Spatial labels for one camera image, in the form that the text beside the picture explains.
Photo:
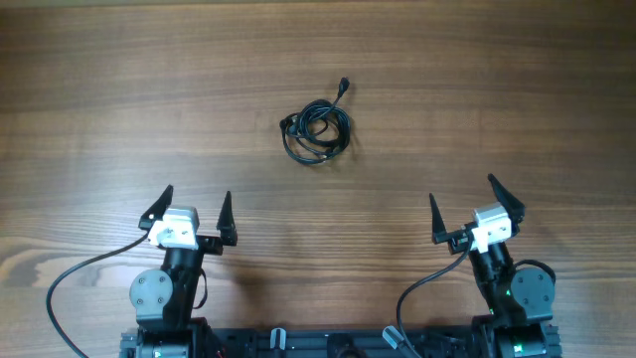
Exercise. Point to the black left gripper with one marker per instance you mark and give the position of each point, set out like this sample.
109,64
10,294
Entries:
211,245

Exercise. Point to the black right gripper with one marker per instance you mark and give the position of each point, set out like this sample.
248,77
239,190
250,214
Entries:
458,239

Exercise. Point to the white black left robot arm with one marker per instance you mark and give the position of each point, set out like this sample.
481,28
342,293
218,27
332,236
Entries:
164,298

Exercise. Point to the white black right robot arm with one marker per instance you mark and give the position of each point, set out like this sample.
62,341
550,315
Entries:
519,295

